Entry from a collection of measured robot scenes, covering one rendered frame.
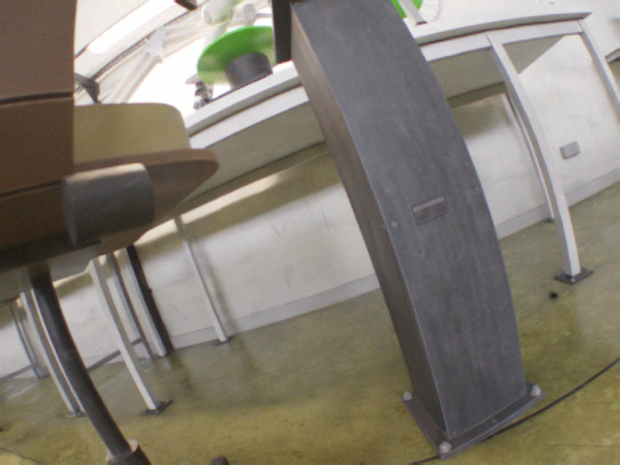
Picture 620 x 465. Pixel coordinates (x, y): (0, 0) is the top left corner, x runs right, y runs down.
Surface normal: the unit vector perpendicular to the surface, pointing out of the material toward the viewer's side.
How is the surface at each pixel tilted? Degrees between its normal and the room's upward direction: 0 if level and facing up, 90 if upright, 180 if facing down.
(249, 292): 90
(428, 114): 90
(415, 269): 90
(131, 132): 90
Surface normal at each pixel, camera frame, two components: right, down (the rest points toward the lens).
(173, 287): -0.13, 0.06
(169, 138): 0.79, -0.29
